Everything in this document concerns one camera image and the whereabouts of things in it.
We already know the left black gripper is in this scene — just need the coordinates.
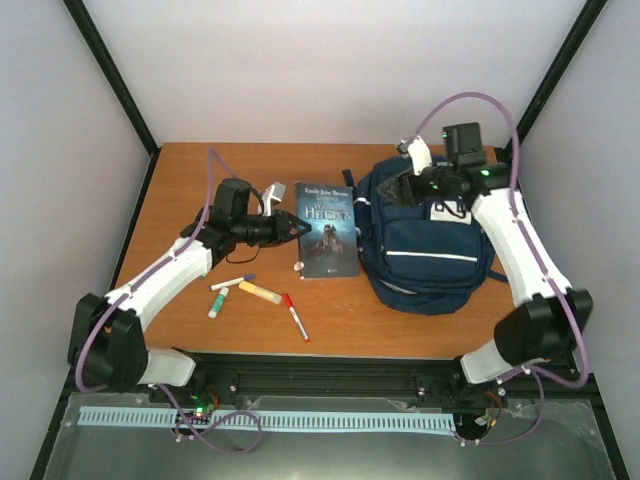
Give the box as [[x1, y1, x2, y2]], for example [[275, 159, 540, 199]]
[[235, 210, 313, 249]]

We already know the dark blue fantasy book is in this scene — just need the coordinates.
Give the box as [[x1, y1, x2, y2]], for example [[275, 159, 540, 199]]
[[295, 182, 360, 280]]

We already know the red marker pen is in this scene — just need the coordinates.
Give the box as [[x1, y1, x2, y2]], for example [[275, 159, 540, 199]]
[[283, 293, 310, 343]]

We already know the navy blue student backpack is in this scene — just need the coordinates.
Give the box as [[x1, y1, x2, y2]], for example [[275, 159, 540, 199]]
[[342, 157, 507, 315]]

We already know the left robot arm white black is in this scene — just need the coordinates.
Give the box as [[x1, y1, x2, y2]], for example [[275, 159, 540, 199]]
[[68, 178, 311, 403]]

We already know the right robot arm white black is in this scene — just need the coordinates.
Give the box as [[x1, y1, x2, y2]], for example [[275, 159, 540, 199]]
[[378, 123, 593, 389]]

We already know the purple capped white marker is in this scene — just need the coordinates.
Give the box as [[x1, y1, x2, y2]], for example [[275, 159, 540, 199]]
[[209, 273, 256, 291]]

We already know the yellow highlighter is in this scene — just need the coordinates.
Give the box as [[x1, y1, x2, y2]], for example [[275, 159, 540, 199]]
[[238, 281, 282, 304]]

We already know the green white glue stick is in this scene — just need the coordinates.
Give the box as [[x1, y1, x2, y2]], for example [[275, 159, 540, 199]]
[[208, 287, 229, 318]]

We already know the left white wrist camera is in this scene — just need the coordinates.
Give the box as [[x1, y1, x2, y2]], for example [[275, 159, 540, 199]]
[[261, 182, 286, 216]]

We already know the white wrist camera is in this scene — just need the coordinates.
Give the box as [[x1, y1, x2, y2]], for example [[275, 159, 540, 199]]
[[396, 135, 433, 176], [261, 182, 286, 216]]

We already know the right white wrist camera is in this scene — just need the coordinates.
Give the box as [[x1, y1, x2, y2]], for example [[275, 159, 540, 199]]
[[396, 135, 433, 176]]

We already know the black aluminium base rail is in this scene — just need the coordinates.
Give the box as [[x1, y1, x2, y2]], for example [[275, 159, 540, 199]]
[[64, 349, 599, 416]]

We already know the right black frame post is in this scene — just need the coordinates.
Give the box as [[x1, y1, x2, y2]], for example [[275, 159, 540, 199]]
[[517, 0, 608, 141]]

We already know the black frame post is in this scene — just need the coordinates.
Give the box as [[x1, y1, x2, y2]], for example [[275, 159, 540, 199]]
[[62, 0, 161, 154], [517, 0, 608, 141]]

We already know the light blue slotted cable duct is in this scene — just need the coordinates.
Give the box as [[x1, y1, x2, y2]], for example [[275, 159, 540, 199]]
[[77, 406, 456, 435]]

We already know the left black frame post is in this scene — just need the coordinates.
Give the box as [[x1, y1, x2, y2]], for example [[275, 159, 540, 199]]
[[62, 0, 161, 154]]

